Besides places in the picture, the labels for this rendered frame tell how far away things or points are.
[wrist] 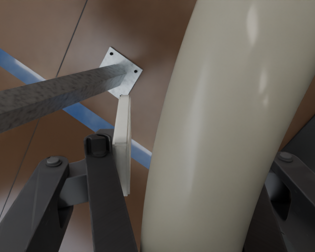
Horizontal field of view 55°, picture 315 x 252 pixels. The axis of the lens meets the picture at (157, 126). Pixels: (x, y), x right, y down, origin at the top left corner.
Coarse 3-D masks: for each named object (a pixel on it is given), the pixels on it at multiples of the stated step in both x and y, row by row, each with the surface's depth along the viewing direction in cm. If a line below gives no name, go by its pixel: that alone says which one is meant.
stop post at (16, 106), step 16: (112, 48) 148; (112, 64) 148; (128, 64) 148; (48, 80) 103; (64, 80) 109; (80, 80) 116; (96, 80) 123; (112, 80) 138; (128, 80) 150; (0, 96) 82; (16, 96) 86; (32, 96) 90; (48, 96) 95; (64, 96) 103; (80, 96) 116; (0, 112) 77; (16, 112) 83; (32, 112) 91; (48, 112) 101; (0, 128) 81
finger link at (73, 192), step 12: (96, 132) 16; (108, 132) 16; (72, 168) 13; (84, 168) 13; (72, 180) 13; (84, 180) 13; (60, 192) 13; (72, 192) 13; (84, 192) 13; (60, 204) 13; (72, 204) 13
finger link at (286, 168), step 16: (288, 160) 13; (288, 176) 12; (304, 176) 12; (304, 192) 11; (288, 208) 13; (304, 208) 11; (288, 224) 12; (304, 224) 11; (288, 240) 12; (304, 240) 11
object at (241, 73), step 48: (240, 0) 5; (288, 0) 5; (192, 48) 6; (240, 48) 6; (288, 48) 5; (192, 96) 6; (240, 96) 6; (288, 96) 6; (192, 144) 6; (240, 144) 6; (192, 192) 7; (240, 192) 7; (144, 240) 8; (192, 240) 7; (240, 240) 8
